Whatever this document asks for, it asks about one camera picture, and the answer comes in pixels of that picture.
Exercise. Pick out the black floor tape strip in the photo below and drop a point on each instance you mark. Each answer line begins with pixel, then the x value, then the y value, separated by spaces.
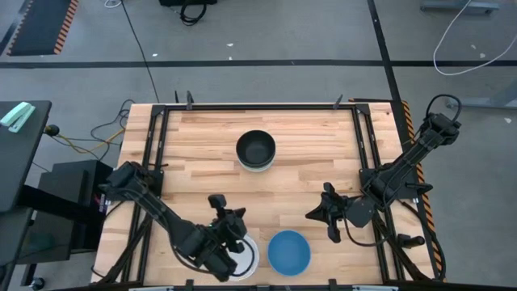
pixel 258 63
pixel 381 40

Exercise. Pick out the mint green stapler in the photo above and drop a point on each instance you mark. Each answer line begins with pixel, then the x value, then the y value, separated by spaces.
pixel 18 115

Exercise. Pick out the black aluminium table frame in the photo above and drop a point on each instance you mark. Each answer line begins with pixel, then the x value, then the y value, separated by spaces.
pixel 262 107

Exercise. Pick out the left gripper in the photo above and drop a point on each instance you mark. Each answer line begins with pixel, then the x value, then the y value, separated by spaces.
pixel 224 230

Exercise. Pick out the large white ribbed bowl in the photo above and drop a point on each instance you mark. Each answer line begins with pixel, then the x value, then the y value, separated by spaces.
pixel 246 258

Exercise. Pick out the large blue bowl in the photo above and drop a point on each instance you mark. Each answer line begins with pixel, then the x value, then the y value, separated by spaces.
pixel 288 252

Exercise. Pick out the black side desk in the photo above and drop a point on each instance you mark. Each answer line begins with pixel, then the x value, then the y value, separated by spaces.
pixel 20 161
pixel 12 234

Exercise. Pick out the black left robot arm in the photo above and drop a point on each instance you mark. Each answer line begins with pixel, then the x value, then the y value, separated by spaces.
pixel 177 232

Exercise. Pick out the black floor equipment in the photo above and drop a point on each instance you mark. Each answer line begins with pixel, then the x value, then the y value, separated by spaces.
pixel 187 2

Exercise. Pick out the grey table leg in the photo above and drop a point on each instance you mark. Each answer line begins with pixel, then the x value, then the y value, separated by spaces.
pixel 476 102
pixel 440 6

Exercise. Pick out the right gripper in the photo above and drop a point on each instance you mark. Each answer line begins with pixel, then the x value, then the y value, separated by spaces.
pixel 337 210

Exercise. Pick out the black caster wheel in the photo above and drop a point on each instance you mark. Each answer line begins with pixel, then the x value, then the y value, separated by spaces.
pixel 38 283

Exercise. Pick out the black table clamp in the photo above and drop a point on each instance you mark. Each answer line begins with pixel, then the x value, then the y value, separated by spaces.
pixel 176 98
pixel 337 103
pixel 189 285
pixel 333 285

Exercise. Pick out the black mat orange striped edge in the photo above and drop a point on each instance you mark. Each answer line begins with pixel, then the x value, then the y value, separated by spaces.
pixel 40 24
pixel 407 121

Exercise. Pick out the round black plug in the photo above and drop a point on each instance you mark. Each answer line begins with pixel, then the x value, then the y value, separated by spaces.
pixel 51 130

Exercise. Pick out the white label strip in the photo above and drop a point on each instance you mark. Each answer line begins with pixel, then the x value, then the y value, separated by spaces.
pixel 375 288
pixel 151 289

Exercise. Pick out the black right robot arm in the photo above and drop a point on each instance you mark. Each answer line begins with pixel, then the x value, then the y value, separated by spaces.
pixel 408 161

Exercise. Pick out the small dark grey bowl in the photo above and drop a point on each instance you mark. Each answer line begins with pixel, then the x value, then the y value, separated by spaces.
pixel 255 151

